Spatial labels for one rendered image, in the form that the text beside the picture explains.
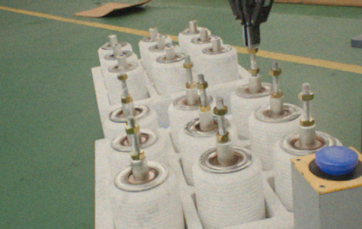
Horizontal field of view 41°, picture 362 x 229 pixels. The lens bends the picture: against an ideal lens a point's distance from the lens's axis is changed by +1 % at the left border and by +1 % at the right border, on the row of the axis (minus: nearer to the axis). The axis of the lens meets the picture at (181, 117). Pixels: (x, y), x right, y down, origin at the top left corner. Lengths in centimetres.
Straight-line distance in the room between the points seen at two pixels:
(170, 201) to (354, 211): 24
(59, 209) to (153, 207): 52
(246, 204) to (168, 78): 55
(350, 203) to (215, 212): 22
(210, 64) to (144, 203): 60
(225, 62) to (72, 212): 50
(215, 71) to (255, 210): 56
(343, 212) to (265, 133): 30
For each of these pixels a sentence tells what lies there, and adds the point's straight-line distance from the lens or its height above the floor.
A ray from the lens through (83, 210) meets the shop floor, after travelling 109.
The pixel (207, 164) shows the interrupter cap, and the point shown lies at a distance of 65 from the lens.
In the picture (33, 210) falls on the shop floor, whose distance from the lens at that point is 114.
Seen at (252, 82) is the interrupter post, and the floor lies 27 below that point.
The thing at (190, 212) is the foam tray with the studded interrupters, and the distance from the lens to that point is 68.
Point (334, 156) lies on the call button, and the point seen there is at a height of 33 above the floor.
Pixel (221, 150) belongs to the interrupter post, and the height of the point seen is 27.
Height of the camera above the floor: 57
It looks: 23 degrees down
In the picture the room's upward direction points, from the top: 8 degrees counter-clockwise
